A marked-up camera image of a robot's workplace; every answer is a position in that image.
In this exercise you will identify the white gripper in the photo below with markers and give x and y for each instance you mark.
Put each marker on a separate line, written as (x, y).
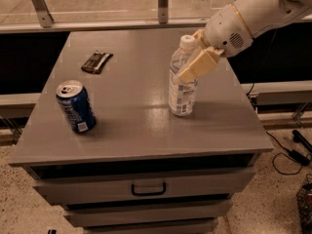
(225, 30)

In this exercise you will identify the clear blue-label plastic bottle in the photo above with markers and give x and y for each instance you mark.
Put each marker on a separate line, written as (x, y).
(181, 96)

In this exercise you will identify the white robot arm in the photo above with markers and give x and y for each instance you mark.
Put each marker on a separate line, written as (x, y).
(261, 16)

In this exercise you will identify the blue pepsi can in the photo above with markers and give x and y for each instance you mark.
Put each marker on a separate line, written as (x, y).
(73, 100)

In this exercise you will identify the dark snack bar wrapper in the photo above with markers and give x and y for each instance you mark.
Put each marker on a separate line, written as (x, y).
(96, 62)

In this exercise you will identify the black stand leg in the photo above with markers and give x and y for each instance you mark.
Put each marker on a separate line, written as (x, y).
(299, 138)

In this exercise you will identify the grey drawer cabinet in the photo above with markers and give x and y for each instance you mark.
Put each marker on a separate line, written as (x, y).
(136, 132)

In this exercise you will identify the middle grey drawer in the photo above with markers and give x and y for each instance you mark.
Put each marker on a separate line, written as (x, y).
(115, 216)

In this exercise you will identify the grey drawer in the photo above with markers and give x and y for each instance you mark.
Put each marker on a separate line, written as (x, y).
(116, 188)
(190, 226)
(115, 216)

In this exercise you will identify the bottom grey drawer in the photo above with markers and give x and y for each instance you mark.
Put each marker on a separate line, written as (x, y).
(190, 226)

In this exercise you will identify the top grey drawer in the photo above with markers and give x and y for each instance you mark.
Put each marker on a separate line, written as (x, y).
(116, 188)

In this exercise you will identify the black object on floor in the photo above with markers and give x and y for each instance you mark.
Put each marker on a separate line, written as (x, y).
(52, 231)

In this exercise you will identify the middle metal railing bracket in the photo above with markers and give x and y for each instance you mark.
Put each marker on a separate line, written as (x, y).
(163, 11)

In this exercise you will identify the black drawer handle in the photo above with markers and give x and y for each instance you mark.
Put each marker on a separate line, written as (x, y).
(149, 190)

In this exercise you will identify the left metal railing bracket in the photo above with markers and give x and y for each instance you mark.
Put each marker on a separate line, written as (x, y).
(43, 14)

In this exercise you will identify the black wire basket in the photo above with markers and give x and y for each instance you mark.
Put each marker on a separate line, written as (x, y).
(304, 204)

